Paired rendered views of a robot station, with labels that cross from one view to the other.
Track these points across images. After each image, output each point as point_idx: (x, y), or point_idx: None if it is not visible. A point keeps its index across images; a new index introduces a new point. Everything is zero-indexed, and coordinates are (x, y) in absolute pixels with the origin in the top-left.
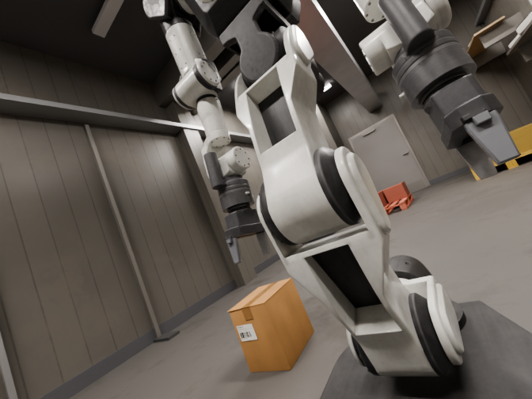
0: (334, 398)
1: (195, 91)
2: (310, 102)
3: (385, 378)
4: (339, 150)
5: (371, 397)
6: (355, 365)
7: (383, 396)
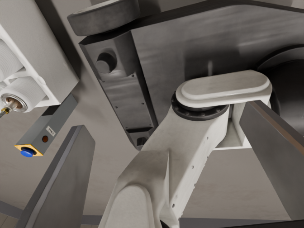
0: (175, 35)
1: None
2: None
3: (201, 69)
4: None
5: (182, 66)
6: (220, 36)
7: (184, 73)
